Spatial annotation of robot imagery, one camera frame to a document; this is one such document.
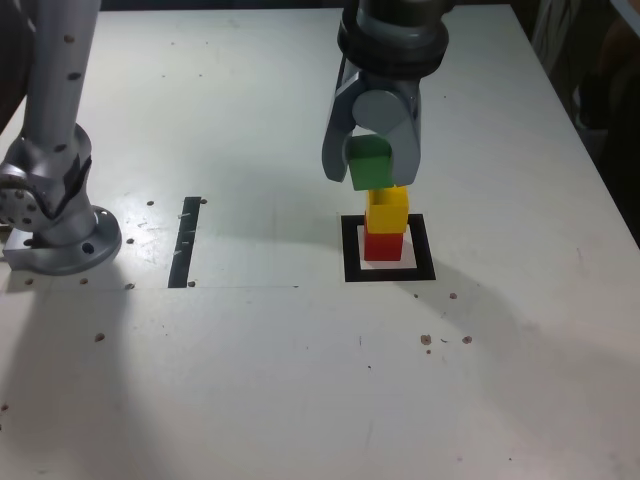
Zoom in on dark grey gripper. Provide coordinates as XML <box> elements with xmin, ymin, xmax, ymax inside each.
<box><xmin>321</xmin><ymin>68</ymin><xmax>424</xmax><ymax>187</ymax></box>

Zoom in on green cube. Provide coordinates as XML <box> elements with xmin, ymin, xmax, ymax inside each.
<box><xmin>346</xmin><ymin>134</ymin><xmax>397</xmax><ymax>192</ymax></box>

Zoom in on yellow cube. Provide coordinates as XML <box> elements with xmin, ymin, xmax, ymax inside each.
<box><xmin>366</xmin><ymin>184</ymin><xmax>411</xmax><ymax>235</ymax></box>

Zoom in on red cube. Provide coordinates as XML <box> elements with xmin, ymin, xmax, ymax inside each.
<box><xmin>363</xmin><ymin>219</ymin><xmax>405</xmax><ymax>262</ymax></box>

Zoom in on black tape square outline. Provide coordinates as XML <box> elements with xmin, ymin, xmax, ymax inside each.
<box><xmin>340</xmin><ymin>213</ymin><xmax>437</xmax><ymax>283</ymax></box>

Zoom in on black tape strip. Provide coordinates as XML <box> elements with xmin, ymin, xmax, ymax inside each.
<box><xmin>167</xmin><ymin>196</ymin><xmax>202</xmax><ymax>290</ymax></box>

